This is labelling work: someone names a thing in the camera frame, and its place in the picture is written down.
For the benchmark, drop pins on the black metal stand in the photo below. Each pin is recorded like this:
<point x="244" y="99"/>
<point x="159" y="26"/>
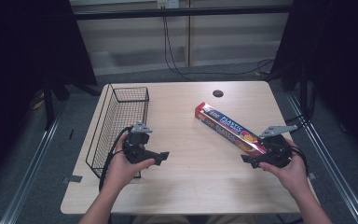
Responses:
<point x="48" y="102"/>
<point x="303" y="93"/>

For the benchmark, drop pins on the black curtain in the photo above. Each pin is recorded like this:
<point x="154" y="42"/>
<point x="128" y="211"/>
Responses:
<point x="18" y="62"/>
<point x="338" y="62"/>

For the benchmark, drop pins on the person's left hand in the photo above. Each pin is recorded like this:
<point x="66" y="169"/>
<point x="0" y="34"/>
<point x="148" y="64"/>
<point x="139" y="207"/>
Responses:
<point x="121" y="171"/>

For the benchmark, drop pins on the grey tape piece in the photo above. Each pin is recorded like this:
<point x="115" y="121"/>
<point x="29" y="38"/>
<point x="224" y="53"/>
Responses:
<point x="72" y="179"/>
<point x="312" y="175"/>

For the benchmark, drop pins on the black horizontal bar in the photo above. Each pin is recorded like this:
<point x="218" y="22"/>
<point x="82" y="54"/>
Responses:
<point x="183" y="12"/>

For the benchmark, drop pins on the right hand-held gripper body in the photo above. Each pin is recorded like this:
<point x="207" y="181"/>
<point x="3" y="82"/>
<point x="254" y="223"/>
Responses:
<point x="276" y="151"/>

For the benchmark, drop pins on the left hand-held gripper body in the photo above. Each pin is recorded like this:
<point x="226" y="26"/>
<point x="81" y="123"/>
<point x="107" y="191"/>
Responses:
<point x="134" y="148"/>

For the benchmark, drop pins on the red blue plastic wrap box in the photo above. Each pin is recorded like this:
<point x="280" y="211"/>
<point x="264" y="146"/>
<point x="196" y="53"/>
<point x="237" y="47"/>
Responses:
<point x="227" y="126"/>

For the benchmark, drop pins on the white wall outlet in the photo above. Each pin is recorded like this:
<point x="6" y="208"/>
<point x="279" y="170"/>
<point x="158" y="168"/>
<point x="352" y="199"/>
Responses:
<point x="167" y="3"/>

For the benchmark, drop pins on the metal floor rail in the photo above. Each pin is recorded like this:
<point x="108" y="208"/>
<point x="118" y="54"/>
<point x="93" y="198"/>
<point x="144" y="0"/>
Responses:
<point x="332" y="168"/>
<point x="31" y="168"/>

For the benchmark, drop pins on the person's right hand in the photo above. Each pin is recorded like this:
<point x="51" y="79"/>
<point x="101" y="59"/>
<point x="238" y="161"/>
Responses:
<point x="292" y="175"/>

